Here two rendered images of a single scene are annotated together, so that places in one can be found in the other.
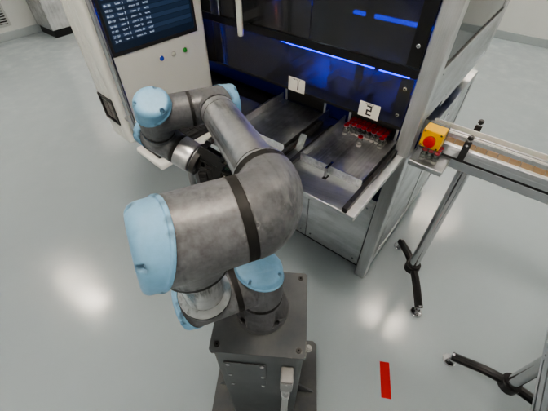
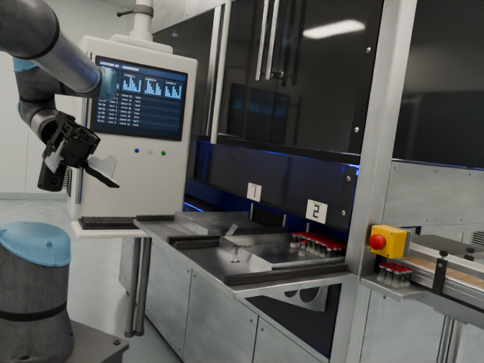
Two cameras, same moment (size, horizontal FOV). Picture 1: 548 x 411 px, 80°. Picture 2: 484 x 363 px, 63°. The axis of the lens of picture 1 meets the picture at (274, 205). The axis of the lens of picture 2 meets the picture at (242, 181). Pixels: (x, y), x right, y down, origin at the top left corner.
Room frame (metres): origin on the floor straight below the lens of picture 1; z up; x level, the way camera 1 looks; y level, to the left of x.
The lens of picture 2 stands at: (-0.10, -0.51, 1.22)
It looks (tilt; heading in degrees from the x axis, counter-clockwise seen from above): 6 degrees down; 18
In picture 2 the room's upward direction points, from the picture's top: 7 degrees clockwise
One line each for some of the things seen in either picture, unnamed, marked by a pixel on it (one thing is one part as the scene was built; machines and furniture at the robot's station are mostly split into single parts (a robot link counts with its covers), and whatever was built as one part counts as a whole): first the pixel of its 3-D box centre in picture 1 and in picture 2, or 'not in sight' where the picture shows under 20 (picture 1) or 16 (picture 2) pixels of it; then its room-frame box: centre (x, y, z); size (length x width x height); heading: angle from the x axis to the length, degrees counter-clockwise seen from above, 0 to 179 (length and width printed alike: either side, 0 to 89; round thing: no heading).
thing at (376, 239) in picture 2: (429, 141); (378, 241); (0.96, -0.55, 1.00); 0.04 x 0.04 x 0.04; 52
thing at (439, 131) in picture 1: (434, 135); (389, 240); (1.00, -0.58, 1.00); 0.08 x 0.07 x 0.07; 142
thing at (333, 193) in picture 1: (306, 146); (238, 245); (1.11, -0.13, 0.87); 0.70 x 0.48 x 0.02; 52
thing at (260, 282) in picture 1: (257, 279); (30, 262); (0.43, 0.04, 0.96); 0.13 x 0.12 x 0.14; 112
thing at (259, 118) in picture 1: (283, 119); (230, 223); (1.27, -0.04, 0.90); 0.34 x 0.26 x 0.04; 142
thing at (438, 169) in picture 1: (430, 159); (395, 286); (1.02, -0.62, 0.87); 0.14 x 0.13 x 0.02; 142
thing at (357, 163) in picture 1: (351, 148); (289, 251); (1.06, -0.31, 0.90); 0.34 x 0.26 x 0.04; 142
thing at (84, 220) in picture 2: (187, 130); (131, 222); (1.30, 0.40, 0.82); 0.40 x 0.14 x 0.02; 138
